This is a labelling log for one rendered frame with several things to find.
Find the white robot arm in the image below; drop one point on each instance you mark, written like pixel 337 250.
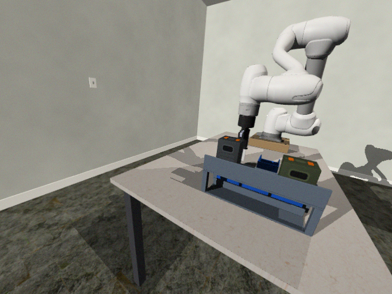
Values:
pixel 295 86

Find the grey metal shelf rack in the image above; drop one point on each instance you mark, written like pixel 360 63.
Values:
pixel 278 211

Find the black case with orange latches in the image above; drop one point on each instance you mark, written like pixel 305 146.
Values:
pixel 230 149

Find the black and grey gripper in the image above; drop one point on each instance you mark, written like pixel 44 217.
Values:
pixel 245 123

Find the dark green case with handle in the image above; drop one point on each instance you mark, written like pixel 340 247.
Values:
pixel 303 170

